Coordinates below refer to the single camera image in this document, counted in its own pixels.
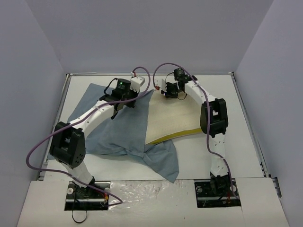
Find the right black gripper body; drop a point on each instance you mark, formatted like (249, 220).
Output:
(170, 90)

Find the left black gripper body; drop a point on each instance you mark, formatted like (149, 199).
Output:
(132, 98)

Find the white pillow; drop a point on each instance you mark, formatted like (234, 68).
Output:
(170, 118)

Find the striped pillowcase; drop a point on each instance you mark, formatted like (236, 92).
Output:
(125, 135)

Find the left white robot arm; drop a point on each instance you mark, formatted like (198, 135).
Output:
(68, 146)

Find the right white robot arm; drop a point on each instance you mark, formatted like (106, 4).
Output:
(213, 123)

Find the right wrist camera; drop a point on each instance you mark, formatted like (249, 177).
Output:
(160, 84)

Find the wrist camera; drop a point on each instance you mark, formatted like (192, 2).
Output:
(136, 82)
(160, 84)

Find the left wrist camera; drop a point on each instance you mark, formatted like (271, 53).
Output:
(136, 82)

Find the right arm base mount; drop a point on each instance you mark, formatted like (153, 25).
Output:
(207, 198)

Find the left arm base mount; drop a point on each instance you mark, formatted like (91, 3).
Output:
(85, 199)

